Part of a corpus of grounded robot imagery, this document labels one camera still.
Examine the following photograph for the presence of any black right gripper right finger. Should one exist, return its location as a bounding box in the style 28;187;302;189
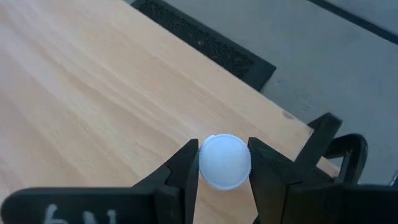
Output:
248;136;398;224

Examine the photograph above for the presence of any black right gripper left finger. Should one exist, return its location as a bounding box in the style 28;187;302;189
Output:
0;138;200;224

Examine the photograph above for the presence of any pink medicine bottle white cap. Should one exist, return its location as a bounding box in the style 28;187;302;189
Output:
198;133;252;191

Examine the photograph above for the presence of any black clamp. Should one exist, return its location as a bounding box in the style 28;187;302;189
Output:
294;112;369;186

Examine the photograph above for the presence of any black perforated metal plate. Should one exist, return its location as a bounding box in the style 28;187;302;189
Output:
130;0;277;93

